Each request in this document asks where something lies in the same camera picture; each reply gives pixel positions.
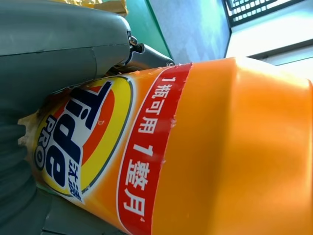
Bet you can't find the black grid panel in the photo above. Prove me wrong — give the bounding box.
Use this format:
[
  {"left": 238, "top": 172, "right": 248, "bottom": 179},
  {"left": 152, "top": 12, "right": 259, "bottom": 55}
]
[{"left": 222, "top": 0, "right": 306, "bottom": 29}]

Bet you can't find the yellow taped cardboard box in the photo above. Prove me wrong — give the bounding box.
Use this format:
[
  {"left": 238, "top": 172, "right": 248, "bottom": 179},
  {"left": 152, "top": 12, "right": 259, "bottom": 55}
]
[{"left": 50, "top": 0, "right": 129, "bottom": 18}]

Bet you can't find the green table mat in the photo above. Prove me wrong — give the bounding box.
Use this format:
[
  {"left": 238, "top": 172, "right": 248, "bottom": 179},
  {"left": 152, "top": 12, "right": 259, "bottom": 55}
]
[{"left": 123, "top": 0, "right": 173, "bottom": 64}]

